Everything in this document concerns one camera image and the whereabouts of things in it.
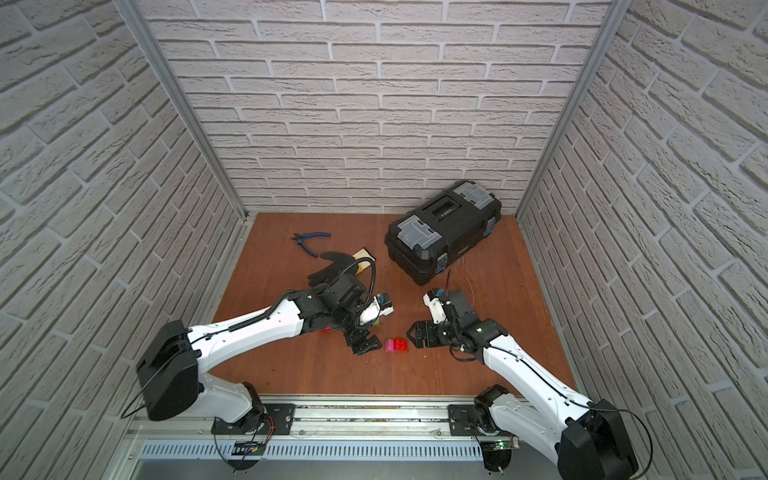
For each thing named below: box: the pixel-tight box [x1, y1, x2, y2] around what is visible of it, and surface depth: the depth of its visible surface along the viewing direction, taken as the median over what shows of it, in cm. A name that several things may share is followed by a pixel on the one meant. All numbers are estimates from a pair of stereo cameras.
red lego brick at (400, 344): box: [393, 338, 409, 352], surface depth 86 cm
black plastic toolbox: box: [384, 180, 502, 286], surface depth 97 cm
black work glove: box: [308, 252, 358, 286], surface depth 105 cm
